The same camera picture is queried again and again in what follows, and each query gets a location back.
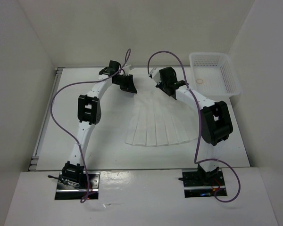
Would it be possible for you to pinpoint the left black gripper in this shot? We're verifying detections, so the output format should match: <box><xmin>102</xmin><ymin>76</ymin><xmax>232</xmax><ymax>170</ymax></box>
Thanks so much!
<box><xmin>113</xmin><ymin>74</ymin><xmax>137</xmax><ymax>94</ymax></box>

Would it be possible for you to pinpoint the white pleated skirt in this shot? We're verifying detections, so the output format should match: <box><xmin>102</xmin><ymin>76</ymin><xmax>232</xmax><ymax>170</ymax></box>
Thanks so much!
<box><xmin>125</xmin><ymin>89</ymin><xmax>198</xmax><ymax>147</ymax></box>

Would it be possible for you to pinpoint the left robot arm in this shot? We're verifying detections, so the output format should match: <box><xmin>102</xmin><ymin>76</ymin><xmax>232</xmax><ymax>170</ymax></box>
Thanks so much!
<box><xmin>61</xmin><ymin>61</ymin><xmax>137</xmax><ymax>188</ymax></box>

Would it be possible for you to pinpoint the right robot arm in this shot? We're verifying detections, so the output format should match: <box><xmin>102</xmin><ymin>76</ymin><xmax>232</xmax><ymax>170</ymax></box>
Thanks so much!
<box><xmin>150</xmin><ymin>67</ymin><xmax>233</xmax><ymax>185</ymax></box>

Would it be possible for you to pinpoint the white plastic basket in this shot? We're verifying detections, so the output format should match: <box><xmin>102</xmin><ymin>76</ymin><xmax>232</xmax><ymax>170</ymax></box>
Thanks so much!
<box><xmin>189</xmin><ymin>52</ymin><xmax>242</xmax><ymax>97</ymax></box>

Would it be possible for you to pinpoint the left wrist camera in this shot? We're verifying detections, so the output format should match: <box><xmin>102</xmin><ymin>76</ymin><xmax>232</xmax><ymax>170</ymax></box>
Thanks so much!
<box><xmin>123</xmin><ymin>64</ymin><xmax>135</xmax><ymax>74</ymax></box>

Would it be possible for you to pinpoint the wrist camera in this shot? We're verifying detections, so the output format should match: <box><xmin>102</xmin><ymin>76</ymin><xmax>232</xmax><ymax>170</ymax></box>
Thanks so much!
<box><xmin>123</xmin><ymin>64</ymin><xmax>135</xmax><ymax>74</ymax></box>
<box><xmin>149</xmin><ymin>67</ymin><xmax>161</xmax><ymax>84</ymax></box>

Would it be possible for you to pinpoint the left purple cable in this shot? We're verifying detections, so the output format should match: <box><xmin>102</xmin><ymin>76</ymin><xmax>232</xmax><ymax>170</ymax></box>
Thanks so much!
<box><xmin>50</xmin><ymin>48</ymin><xmax>132</xmax><ymax>203</ymax></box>

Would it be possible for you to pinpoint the purple cable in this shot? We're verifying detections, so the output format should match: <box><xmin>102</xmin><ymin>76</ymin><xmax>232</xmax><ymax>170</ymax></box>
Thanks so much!
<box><xmin>50</xmin><ymin>48</ymin><xmax>132</xmax><ymax>203</ymax></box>
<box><xmin>147</xmin><ymin>50</ymin><xmax>241</xmax><ymax>203</ymax></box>

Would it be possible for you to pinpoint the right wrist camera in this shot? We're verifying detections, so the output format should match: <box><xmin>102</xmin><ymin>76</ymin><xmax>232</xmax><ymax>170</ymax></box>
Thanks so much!
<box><xmin>149</xmin><ymin>67</ymin><xmax>161</xmax><ymax>84</ymax></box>

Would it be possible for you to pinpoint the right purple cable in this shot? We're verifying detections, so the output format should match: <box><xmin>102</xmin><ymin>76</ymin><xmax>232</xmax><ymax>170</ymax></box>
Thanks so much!
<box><xmin>147</xmin><ymin>50</ymin><xmax>241</xmax><ymax>203</ymax></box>

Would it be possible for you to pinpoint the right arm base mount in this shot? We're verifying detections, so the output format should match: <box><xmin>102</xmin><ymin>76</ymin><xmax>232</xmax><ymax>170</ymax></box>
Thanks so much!
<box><xmin>178</xmin><ymin>169</ymin><xmax>227</xmax><ymax>198</ymax></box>

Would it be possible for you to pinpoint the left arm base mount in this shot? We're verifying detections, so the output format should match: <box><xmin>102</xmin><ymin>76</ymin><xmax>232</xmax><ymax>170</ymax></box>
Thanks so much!
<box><xmin>48</xmin><ymin>172</ymin><xmax>100</xmax><ymax>200</ymax></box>

